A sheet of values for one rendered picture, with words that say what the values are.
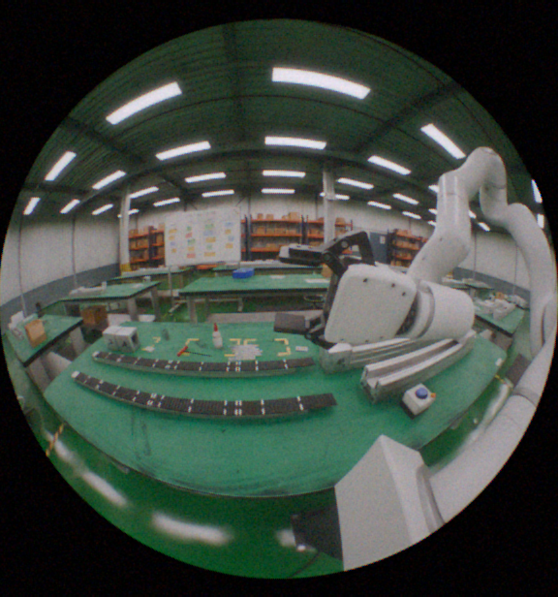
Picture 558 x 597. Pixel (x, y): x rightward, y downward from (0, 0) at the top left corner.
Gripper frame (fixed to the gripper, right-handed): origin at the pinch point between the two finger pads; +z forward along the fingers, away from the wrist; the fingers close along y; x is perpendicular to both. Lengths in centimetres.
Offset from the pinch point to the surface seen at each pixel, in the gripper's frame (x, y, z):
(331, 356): 20.4, 35.9, -18.0
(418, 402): -3.5, 27.5, -40.4
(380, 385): 5.1, 29.6, -29.5
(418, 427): -11, 31, -42
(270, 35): 233, -354, 63
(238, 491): -24.1, 31.9, 4.0
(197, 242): 264, 85, 165
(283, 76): 254, -224, 35
